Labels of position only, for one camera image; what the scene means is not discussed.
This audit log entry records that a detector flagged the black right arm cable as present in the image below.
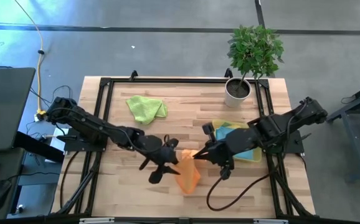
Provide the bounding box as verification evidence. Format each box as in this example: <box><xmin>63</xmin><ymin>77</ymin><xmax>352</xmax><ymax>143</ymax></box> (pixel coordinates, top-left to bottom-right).
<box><xmin>206</xmin><ymin>102</ymin><xmax>308</xmax><ymax>212</ymax></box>

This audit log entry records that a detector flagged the silver metal bracket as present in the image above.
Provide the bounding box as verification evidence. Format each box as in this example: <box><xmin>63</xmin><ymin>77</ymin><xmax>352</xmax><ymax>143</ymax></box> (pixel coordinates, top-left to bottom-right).
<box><xmin>253</xmin><ymin>218</ymin><xmax>289</xmax><ymax>224</ymax></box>
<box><xmin>79</xmin><ymin>217</ymin><xmax>116</xmax><ymax>224</ymax></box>

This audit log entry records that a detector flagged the white plant pot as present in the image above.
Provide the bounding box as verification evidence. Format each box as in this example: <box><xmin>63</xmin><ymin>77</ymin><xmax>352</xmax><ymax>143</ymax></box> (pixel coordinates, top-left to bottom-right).
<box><xmin>224</xmin><ymin>77</ymin><xmax>252</xmax><ymax>109</ymax></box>

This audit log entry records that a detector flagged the translucent yellow plastic tray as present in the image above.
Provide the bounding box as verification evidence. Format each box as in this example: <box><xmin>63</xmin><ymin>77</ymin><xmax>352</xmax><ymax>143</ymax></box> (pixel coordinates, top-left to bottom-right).
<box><xmin>211</xmin><ymin>119</ymin><xmax>263</xmax><ymax>163</ymax></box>

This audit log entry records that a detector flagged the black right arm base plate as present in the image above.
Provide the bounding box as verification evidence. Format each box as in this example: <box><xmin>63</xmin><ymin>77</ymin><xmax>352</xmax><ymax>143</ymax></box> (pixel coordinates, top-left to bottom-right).
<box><xmin>258</xmin><ymin>128</ymin><xmax>312</xmax><ymax>156</ymax></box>

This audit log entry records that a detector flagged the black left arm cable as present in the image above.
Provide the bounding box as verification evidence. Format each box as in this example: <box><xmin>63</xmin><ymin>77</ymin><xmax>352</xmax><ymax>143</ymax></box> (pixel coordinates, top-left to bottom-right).
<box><xmin>44</xmin><ymin>105</ymin><xmax>181</xmax><ymax>155</ymax></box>

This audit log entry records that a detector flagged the black cable by cart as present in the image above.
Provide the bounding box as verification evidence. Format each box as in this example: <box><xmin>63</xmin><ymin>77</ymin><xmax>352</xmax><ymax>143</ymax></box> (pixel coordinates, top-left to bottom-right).
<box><xmin>340</xmin><ymin>94</ymin><xmax>360</xmax><ymax>105</ymax></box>

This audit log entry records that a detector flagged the black desk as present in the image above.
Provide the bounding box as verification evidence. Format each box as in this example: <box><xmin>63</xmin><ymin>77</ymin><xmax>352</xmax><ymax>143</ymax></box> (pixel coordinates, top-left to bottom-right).
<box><xmin>0</xmin><ymin>130</ymin><xmax>65</xmax><ymax>220</ymax></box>

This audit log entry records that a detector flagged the black aluminium table frame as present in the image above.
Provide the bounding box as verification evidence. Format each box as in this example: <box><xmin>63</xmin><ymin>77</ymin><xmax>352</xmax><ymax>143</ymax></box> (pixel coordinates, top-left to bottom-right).
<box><xmin>50</xmin><ymin>68</ymin><xmax>316</xmax><ymax>224</ymax></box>

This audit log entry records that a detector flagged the black cable beside frame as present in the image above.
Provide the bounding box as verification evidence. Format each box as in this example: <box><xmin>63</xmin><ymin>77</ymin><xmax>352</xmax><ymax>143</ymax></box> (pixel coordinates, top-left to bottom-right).
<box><xmin>59</xmin><ymin>151</ymin><xmax>81</xmax><ymax>213</ymax></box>

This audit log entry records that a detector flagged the yellow cable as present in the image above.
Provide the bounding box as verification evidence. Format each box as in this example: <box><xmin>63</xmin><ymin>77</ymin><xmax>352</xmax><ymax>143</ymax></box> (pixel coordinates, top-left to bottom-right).
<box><xmin>14</xmin><ymin>0</ymin><xmax>47</xmax><ymax>118</ymax></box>

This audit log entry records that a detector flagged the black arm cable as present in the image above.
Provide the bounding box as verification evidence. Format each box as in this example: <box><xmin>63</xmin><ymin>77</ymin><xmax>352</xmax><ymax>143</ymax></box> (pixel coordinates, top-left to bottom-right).
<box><xmin>206</xmin><ymin>102</ymin><xmax>308</xmax><ymax>212</ymax></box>
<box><xmin>44</xmin><ymin>105</ymin><xmax>181</xmax><ymax>155</ymax></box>

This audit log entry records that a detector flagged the teal microfiber towel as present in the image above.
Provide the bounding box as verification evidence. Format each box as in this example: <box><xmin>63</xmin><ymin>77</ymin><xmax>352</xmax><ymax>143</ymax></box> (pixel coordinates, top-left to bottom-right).
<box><xmin>214</xmin><ymin>126</ymin><xmax>262</xmax><ymax>162</ymax></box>

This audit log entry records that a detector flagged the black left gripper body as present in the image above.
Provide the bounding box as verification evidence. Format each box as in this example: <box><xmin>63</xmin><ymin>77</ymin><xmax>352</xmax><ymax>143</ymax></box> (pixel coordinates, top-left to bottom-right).
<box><xmin>138</xmin><ymin>135</ymin><xmax>180</xmax><ymax>185</ymax></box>

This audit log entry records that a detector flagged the light green microfiber towel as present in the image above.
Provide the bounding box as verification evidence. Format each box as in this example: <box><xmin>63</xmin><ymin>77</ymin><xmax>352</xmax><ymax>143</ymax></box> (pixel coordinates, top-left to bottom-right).
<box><xmin>125</xmin><ymin>95</ymin><xmax>169</xmax><ymax>125</ymax></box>

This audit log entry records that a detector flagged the orange microfiber towel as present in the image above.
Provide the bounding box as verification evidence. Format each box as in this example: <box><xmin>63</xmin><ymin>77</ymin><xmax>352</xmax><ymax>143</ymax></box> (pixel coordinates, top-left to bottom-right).
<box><xmin>174</xmin><ymin>149</ymin><xmax>202</xmax><ymax>195</ymax></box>

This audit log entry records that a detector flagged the black floor cable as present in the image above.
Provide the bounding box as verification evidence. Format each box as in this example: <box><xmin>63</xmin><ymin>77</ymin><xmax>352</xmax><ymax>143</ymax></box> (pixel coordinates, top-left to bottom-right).
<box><xmin>27</xmin><ymin>84</ymin><xmax>75</xmax><ymax>138</ymax></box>

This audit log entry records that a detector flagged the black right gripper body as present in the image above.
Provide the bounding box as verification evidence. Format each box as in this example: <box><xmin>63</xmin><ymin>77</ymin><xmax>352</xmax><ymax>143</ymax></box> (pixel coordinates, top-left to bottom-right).
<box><xmin>202</xmin><ymin>122</ymin><xmax>235</xmax><ymax>182</ymax></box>

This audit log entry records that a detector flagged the dark metal cart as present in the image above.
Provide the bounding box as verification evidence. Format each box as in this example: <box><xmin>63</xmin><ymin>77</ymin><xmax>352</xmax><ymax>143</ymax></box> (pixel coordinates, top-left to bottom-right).
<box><xmin>324</xmin><ymin>78</ymin><xmax>360</xmax><ymax>184</ymax></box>

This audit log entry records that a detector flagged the green leafy plant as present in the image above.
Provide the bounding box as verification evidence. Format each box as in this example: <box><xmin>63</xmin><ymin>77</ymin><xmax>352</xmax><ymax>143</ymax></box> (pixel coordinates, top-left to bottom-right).
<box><xmin>227</xmin><ymin>24</ymin><xmax>285</xmax><ymax>90</ymax></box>

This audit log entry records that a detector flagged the grey laptop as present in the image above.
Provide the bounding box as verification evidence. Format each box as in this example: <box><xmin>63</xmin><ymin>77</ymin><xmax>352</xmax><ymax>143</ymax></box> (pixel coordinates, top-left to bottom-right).
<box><xmin>0</xmin><ymin>67</ymin><xmax>37</xmax><ymax>152</ymax></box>

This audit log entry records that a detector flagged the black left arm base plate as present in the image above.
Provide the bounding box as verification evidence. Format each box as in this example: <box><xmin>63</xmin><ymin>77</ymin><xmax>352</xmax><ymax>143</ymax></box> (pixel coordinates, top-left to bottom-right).
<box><xmin>63</xmin><ymin>127</ymin><xmax>108</xmax><ymax>153</ymax></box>

